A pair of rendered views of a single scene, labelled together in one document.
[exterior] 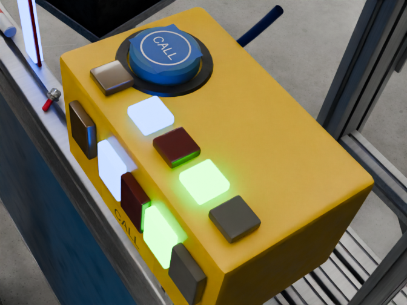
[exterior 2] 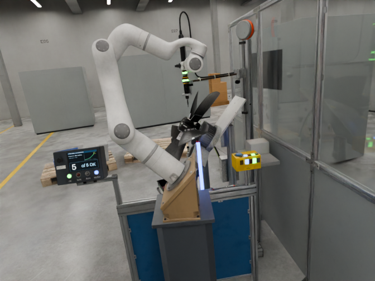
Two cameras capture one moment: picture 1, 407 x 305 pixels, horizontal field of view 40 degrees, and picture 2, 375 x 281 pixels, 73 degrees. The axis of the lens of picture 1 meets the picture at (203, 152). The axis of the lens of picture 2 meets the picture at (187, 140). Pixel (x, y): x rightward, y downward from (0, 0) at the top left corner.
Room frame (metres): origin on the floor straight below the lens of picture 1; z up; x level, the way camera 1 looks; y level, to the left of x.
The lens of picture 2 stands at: (-0.45, 1.39, 1.65)
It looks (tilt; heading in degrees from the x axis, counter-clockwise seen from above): 17 degrees down; 309
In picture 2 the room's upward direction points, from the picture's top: 6 degrees counter-clockwise
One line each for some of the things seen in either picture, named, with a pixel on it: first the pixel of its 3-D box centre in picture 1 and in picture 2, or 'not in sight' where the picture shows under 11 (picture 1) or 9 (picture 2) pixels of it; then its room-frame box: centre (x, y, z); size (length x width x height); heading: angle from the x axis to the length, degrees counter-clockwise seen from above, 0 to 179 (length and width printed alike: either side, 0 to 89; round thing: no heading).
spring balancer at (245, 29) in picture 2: not in sight; (244, 30); (0.52, -0.76, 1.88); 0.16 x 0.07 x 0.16; 169
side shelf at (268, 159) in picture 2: not in sight; (256, 156); (0.35, -0.52, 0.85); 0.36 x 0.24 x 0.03; 134
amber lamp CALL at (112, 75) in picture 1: (111, 77); not in sight; (0.21, 0.06, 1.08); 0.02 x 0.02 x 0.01; 44
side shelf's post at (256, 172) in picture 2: not in sight; (257, 201); (0.35, -0.52, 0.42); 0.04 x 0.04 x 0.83; 44
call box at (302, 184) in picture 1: (199, 169); (245, 161); (0.20, 0.00, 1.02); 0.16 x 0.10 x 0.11; 44
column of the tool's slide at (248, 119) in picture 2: not in sight; (248, 140); (0.52, -0.76, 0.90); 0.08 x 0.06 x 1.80; 169
